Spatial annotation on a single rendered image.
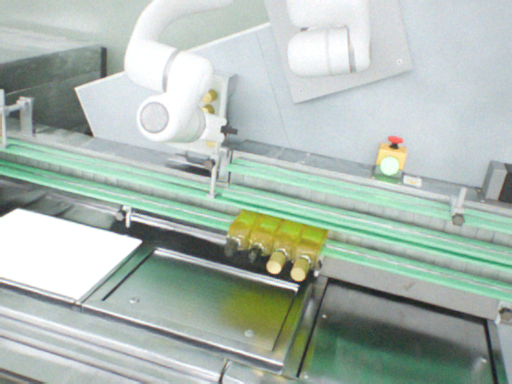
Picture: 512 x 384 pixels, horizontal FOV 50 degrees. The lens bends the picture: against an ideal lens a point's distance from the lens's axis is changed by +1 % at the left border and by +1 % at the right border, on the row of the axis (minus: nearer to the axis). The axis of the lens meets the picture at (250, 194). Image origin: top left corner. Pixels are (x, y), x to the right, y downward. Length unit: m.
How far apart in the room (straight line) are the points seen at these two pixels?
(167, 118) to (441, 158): 0.87
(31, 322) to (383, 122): 0.99
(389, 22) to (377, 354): 0.80
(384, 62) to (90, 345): 0.96
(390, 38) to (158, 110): 0.75
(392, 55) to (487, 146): 0.34
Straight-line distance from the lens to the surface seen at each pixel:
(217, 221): 1.48
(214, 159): 1.38
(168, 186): 1.49
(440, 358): 1.39
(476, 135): 1.52
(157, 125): 0.87
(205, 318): 1.27
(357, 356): 1.31
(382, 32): 1.45
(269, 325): 1.27
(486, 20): 1.48
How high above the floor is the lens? 2.22
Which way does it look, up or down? 63 degrees down
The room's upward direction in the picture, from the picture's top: 140 degrees counter-clockwise
